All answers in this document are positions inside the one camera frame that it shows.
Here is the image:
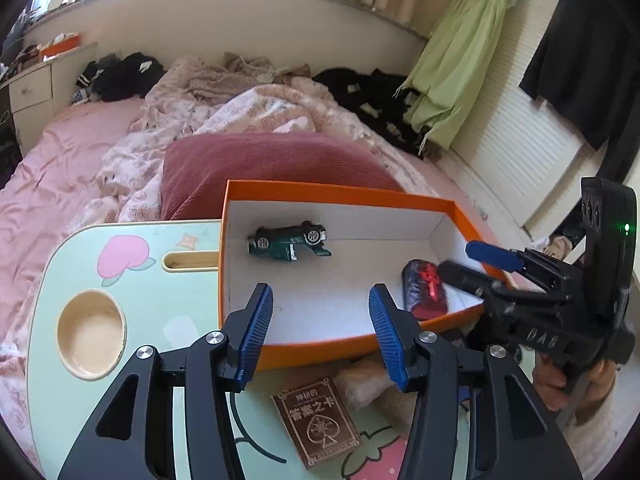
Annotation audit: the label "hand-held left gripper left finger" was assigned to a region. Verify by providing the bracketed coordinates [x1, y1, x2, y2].
[57, 282, 275, 480]

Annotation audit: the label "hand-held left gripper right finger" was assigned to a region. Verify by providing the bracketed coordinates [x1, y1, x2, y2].
[368, 283, 583, 480]

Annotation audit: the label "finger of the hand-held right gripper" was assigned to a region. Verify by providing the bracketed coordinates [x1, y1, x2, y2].
[439, 259, 571, 307]
[465, 240, 583, 287]

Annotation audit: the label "orange cardboard box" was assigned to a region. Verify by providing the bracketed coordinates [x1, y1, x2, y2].
[217, 179, 516, 372]

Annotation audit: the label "dark red patterned pouch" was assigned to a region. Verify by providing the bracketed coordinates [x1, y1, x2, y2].
[401, 259, 449, 322]

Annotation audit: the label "beige furry plush toy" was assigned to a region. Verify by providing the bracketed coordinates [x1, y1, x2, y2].
[334, 352, 473, 436]

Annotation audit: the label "green toy car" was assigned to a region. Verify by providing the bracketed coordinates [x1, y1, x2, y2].
[246, 220, 332, 262]

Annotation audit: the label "brown card box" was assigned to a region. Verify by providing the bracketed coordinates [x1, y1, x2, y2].
[271, 374, 362, 471]

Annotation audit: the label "person's right forearm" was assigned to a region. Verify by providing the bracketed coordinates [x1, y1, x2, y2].
[565, 360, 640, 467]

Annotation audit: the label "green cartoon desktop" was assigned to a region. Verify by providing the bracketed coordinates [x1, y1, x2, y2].
[27, 220, 526, 480]

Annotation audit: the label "person's right hand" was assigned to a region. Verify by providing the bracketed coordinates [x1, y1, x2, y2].
[531, 355, 618, 426]

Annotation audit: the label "beige crumpled clothes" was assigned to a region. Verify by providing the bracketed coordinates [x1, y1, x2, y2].
[545, 235, 574, 261]

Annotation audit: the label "light green dress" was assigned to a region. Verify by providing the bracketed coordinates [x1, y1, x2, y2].
[402, 0, 524, 151]

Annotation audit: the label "black hanging garment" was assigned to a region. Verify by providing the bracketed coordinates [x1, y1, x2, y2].
[519, 0, 640, 183]

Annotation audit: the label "black clothes pile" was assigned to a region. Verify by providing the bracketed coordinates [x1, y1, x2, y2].
[75, 52, 167, 103]
[312, 67, 431, 158]

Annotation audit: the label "beige fuzzy blanket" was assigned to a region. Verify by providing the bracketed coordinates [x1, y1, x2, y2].
[172, 51, 311, 103]

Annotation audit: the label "white nightstand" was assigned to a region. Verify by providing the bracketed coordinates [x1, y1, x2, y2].
[7, 42, 98, 143]

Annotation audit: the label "orange tissue box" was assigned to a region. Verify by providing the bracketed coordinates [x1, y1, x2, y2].
[39, 34, 83, 61]

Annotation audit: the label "pink corduroy pillow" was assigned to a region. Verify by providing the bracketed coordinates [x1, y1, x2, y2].
[160, 132, 406, 222]

